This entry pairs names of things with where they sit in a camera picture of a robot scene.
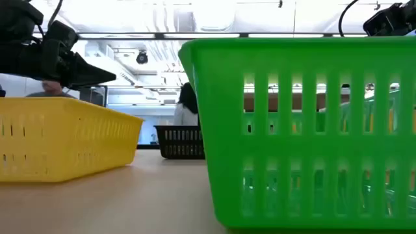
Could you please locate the black ceiling spotlight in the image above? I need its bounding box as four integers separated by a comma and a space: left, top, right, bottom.
135, 50, 150, 65

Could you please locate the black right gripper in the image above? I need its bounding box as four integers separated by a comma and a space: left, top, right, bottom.
363, 0, 416, 37

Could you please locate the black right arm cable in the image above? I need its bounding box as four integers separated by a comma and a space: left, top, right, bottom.
337, 0, 360, 38

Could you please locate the yellow plastic basket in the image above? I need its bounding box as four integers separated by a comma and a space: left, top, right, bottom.
0, 96, 145, 183

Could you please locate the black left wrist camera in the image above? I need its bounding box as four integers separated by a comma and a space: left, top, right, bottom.
44, 19, 79, 51

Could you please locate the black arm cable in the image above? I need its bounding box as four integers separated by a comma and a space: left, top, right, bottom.
47, 0, 64, 30
337, 0, 360, 38

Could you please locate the green plastic basket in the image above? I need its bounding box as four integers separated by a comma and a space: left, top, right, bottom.
177, 36, 416, 230

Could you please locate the black metal stand frame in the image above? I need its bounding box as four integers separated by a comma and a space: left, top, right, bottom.
79, 84, 109, 107

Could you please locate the black overhead beam with lights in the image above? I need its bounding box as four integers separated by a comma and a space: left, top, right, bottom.
32, 31, 370, 41

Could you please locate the person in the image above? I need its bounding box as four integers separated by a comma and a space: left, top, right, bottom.
25, 80, 77, 99
174, 82, 200, 127

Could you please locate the black plastic basket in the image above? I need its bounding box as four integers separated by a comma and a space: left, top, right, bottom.
153, 125, 206, 160

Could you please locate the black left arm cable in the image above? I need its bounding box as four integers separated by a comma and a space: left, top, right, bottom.
47, 0, 64, 30

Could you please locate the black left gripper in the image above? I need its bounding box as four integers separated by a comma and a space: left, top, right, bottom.
0, 38, 117, 89

